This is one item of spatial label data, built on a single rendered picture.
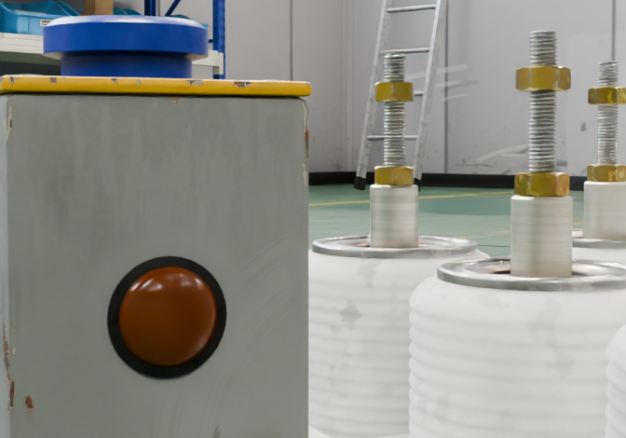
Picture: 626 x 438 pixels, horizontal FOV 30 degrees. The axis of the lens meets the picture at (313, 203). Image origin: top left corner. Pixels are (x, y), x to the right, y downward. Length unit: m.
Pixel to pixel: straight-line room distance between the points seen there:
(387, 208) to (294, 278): 0.26
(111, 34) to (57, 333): 0.07
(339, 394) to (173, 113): 0.27
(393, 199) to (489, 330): 0.14
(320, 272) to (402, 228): 0.05
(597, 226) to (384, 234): 0.12
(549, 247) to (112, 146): 0.21
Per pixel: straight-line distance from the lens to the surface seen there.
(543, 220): 0.42
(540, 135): 0.43
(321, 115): 8.17
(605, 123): 0.59
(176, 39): 0.28
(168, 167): 0.26
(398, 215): 0.52
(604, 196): 0.59
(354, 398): 0.50
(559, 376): 0.39
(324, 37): 8.23
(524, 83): 0.43
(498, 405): 0.40
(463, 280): 0.41
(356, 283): 0.49
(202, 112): 0.26
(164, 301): 0.26
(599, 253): 0.56
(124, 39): 0.27
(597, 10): 7.38
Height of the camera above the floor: 0.30
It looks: 3 degrees down
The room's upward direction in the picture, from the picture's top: straight up
